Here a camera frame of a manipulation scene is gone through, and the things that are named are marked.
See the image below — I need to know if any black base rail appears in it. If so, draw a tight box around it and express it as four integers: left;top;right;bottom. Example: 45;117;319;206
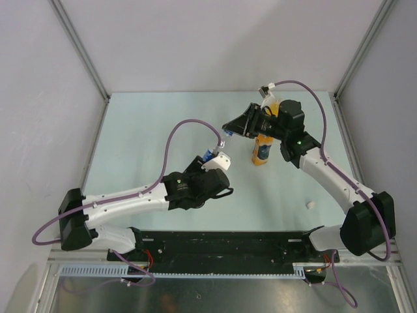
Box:
107;231;339;276

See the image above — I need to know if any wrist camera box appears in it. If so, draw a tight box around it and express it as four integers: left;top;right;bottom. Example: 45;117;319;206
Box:
201;152;231;171
258;83;278;108

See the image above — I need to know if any aluminium frame post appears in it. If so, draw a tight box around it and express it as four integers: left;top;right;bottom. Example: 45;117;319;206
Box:
334;0;395;98
48;0;110;100

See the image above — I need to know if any left aluminium frame post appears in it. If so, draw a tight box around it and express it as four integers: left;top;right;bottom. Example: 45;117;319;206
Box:
48;0;110;100

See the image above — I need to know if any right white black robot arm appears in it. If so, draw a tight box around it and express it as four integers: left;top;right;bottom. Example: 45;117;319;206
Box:
222;100;396;261

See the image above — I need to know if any orange drink bottle white cap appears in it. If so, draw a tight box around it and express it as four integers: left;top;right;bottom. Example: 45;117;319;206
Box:
252;134;274;166

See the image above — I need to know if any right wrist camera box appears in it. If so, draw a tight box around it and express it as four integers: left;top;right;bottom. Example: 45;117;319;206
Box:
258;83;278;108

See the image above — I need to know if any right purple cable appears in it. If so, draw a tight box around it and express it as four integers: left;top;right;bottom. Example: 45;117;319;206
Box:
275;80;392;309

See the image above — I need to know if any right aluminium frame post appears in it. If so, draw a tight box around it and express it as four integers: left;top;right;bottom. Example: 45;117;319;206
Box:
334;0;395;98

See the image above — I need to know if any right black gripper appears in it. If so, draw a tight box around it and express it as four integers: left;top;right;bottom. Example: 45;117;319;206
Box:
223;102;288;141

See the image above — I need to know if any white slotted cable duct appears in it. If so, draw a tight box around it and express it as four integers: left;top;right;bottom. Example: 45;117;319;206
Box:
60;263;326;280

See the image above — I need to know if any yellow honey pomelo bottle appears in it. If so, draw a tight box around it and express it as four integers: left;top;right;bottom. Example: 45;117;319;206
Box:
268;99;280;116

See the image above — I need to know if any clear pepsi bottle blue cap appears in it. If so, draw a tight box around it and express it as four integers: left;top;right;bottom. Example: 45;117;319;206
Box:
202;130;233;162

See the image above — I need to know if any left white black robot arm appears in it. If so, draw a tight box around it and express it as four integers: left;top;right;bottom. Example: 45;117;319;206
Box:
59;153;233;261

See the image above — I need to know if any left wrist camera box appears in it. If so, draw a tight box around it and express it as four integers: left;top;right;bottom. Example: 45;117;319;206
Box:
201;152;231;171

